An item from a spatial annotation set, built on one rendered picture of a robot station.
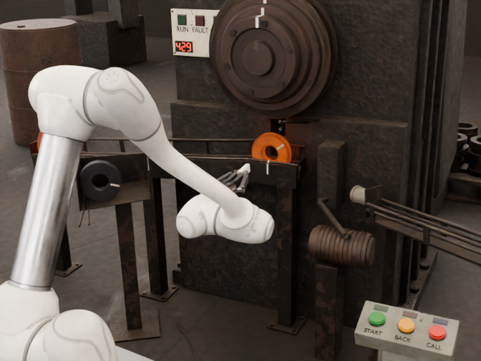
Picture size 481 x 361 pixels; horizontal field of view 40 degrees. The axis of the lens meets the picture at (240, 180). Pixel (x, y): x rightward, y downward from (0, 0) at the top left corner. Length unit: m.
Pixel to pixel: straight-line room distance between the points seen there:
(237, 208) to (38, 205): 0.55
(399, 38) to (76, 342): 1.48
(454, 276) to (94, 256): 1.75
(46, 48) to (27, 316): 3.52
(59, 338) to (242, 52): 1.20
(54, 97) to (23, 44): 3.37
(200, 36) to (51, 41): 2.48
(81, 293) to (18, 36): 2.41
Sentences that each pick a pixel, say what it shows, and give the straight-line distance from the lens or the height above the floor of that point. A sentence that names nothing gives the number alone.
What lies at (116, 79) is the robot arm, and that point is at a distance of 1.53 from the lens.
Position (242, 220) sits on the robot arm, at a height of 0.76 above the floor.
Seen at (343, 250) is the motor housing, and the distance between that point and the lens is 2.31.
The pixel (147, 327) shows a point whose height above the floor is 0.01.
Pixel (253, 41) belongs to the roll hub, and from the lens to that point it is 2.28.
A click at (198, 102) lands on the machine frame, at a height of 0.87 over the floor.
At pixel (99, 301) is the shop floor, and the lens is 3.03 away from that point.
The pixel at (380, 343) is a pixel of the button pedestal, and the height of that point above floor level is 0.56.
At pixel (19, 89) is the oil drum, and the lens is 5.11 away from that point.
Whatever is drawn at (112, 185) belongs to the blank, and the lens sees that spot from 2.48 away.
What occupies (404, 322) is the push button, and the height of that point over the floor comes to 0.61.
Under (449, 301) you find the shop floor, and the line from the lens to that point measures 3.04.
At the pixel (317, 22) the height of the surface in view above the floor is 1.23.
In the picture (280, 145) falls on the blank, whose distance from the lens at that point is 2.45.
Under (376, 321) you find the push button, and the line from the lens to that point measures 1.73.
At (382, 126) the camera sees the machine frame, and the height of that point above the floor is 0.87.
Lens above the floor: 1.55
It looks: 21 degrees down
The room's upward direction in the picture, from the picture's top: 1 degrees counter-clockwise
